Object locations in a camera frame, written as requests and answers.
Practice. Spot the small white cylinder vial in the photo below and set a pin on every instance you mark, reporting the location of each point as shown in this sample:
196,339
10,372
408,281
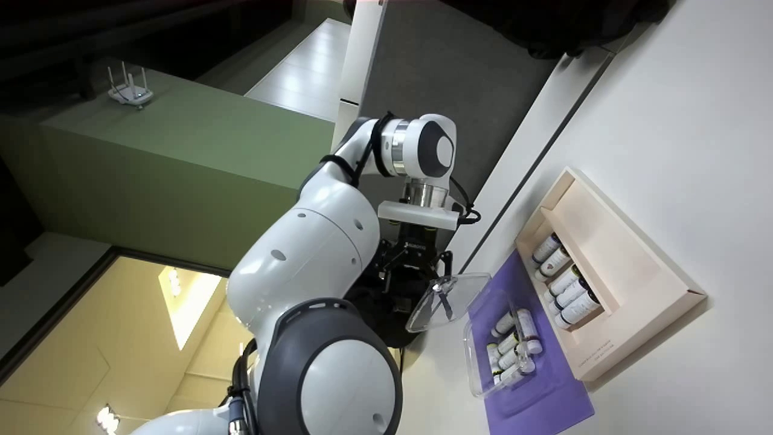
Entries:
571,295
513,376
504,324
564,281
557,261
494,355
527,324
581,311
533,348
547,247
507,345

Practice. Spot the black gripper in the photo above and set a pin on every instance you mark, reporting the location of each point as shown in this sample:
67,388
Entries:
413,253

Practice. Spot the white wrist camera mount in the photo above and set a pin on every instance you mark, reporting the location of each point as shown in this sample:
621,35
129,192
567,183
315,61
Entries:
416,213

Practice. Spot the purple mat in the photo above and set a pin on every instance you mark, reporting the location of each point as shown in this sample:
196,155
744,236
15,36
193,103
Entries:
547,401

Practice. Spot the clear plastic container lid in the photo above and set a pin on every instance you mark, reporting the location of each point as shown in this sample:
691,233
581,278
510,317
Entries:
463,299

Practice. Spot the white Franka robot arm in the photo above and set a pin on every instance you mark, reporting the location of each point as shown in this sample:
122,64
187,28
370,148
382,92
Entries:
315,243

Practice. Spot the grey desk partition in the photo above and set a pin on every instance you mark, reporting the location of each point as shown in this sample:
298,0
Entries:
451,98

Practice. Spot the white small objects cluster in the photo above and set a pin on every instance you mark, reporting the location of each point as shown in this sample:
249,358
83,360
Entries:
482,377

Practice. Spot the white wifi router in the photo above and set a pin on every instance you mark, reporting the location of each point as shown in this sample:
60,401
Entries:
129,87

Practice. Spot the wooden tray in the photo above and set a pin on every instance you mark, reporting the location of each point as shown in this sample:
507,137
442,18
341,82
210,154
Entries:
644,291

